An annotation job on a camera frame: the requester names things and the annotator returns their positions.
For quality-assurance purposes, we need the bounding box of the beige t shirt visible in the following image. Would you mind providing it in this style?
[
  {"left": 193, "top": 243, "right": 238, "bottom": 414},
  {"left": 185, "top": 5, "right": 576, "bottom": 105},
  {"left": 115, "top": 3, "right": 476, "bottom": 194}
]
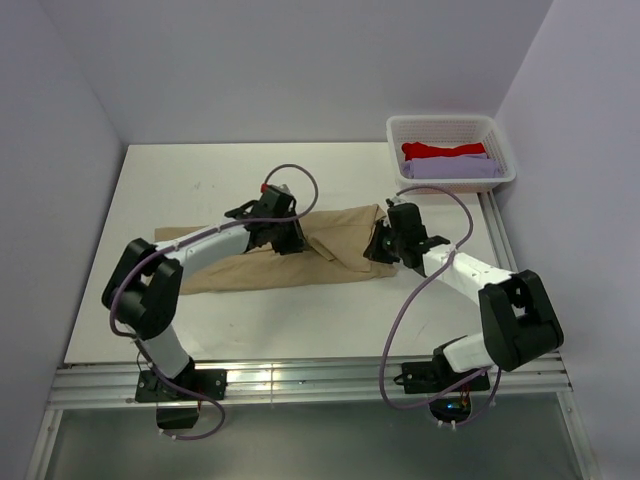
[{"left": 180, "top": 204, "right": 397, "bottom": 295}]

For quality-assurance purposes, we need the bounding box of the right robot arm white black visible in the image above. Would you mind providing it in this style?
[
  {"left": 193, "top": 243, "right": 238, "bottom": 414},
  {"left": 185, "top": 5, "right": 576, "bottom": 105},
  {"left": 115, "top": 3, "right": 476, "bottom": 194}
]
[{"left": 364, "top": 199, "right": 564, "bottom": 394}]

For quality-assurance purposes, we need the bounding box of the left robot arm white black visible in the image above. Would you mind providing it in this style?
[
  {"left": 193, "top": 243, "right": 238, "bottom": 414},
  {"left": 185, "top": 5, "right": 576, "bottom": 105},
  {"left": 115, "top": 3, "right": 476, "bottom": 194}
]
[{"left": 101, "top": 184, "right": 305, "bottom": 399}]

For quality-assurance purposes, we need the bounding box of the red rolled t shirt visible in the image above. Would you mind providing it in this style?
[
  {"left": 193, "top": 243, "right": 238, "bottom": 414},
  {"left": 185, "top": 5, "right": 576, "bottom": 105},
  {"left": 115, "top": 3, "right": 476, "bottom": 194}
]
[{"left": 401, "top": 142, "right": 488, "bottom": 161}]

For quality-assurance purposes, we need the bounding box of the lilac rolled t shirt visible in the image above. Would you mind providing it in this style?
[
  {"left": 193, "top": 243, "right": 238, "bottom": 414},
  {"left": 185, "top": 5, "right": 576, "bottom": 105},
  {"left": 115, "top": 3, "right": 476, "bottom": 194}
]
[{"left": 400, "top": 154, "right": 502, "bottom": 180}]

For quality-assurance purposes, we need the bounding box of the white plastic basket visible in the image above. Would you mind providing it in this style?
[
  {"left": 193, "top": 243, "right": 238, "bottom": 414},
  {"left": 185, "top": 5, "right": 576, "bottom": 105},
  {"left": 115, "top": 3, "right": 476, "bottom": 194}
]
[{"left": 386, "top": 115, "right": 516, "bottom": 192}]

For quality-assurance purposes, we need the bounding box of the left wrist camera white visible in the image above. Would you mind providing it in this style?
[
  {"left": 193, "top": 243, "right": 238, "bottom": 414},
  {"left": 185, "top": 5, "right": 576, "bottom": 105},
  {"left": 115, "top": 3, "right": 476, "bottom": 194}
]
[{"left": 260, "top": 183, "right": 291, "bottom": 196}]

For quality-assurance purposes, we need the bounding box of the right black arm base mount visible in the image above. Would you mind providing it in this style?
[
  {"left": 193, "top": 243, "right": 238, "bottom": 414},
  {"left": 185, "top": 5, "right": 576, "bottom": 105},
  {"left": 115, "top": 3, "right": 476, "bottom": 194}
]
[{"left": 393, "top": 361, "right": 490, "bottom": 422}]

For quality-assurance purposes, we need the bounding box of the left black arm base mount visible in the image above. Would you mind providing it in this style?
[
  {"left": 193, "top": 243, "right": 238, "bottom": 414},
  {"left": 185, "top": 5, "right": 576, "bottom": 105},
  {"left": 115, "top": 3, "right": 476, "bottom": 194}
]
[{"left": 134, "top": 369, "right": 227, "bottom": 432}]

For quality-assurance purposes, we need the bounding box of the aluminium frame rail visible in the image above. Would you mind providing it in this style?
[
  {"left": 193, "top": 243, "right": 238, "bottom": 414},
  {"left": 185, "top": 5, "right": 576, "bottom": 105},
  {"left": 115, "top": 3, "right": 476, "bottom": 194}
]
[{"left": 24, "top": 142, "right": 601, "bottom": 480}]

